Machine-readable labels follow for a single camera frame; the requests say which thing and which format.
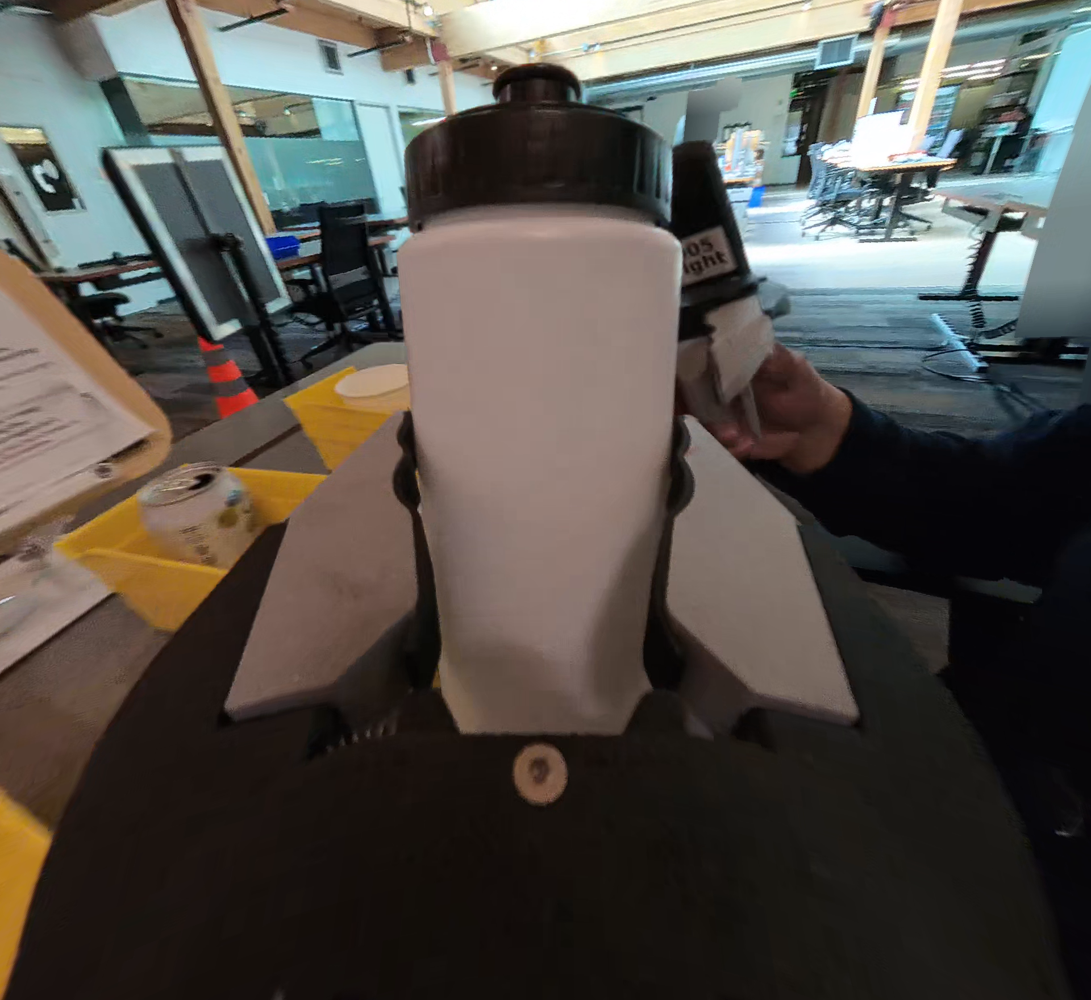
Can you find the brown clipboard with papers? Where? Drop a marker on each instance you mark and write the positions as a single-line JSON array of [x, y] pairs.
[[60, 403]]

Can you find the framed wall picture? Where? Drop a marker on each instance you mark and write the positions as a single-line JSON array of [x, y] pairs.
[[47, 173]]

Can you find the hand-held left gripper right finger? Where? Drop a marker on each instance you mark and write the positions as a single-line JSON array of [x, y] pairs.
[[750, 591]]

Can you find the white bottle with black cap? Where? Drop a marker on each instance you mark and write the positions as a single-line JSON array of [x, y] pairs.
[[537, 420]]

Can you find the person's right forearm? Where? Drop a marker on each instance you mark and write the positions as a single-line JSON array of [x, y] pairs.
[[937, 489]]

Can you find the white paper cup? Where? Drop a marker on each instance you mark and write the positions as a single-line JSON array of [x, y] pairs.
[[375, 386]]

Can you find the wooden standing desk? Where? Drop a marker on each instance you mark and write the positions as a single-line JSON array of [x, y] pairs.
[[989, 203]]

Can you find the orange traffic cone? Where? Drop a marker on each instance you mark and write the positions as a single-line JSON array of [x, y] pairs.
[[226, 382]]

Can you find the white power strip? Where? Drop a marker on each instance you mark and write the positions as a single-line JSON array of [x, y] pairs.
[[959, 344]]

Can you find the white paper sheet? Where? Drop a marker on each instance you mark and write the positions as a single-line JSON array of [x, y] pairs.
[[43, 599]]

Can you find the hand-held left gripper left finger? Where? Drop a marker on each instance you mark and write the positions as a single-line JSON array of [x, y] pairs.
[[324, 591]]

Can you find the person's right hand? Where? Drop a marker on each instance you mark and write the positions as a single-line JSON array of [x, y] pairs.
[[801, 420]]

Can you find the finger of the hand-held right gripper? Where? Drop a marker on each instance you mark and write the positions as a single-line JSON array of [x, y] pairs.
[[776, 299]]

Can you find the small blue bin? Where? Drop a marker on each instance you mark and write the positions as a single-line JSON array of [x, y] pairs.
[[281, 246]]

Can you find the white printed drink can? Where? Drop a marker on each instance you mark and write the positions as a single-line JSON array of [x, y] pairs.
[[200, 514]]

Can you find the row of grey office chairs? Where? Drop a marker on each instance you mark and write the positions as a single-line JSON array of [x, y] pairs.
[[831, 190]]

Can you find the black office chair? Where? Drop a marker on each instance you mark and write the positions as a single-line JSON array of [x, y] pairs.
[[354, 267]]

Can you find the person's dark clothing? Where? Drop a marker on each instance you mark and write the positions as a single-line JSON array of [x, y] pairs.
[[1023, 719]]

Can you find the long wooden office table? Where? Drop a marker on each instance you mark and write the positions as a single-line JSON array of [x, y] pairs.
[[903, 169]]

